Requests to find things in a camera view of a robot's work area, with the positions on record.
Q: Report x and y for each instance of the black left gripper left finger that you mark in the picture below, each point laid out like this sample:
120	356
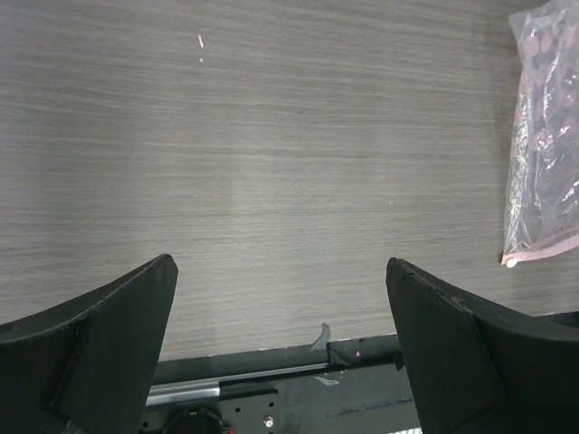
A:
87	365

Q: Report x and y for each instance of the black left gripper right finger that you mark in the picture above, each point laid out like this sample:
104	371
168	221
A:
475	366

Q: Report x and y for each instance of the clear pink zip top bag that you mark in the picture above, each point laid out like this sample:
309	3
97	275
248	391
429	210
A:
541	218

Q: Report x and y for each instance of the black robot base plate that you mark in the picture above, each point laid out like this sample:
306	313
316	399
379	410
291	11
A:
365	389

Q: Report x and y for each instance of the aluminium frame rail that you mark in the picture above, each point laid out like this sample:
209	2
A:
193	390

